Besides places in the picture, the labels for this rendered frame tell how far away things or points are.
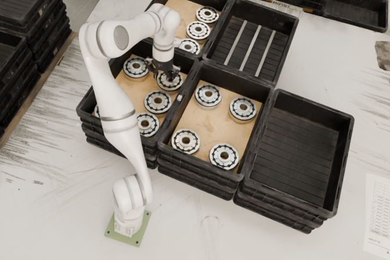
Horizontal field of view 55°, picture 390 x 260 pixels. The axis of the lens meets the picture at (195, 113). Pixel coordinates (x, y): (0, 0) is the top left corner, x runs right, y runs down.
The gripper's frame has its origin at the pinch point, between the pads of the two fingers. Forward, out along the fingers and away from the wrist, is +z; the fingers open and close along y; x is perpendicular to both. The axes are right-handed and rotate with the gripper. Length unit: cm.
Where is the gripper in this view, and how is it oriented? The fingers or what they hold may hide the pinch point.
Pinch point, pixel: (162, 78)
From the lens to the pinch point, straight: 145.8
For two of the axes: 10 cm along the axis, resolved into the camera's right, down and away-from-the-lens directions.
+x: 2.9, -8.0, 5.3
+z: -0.9, 5.3, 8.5
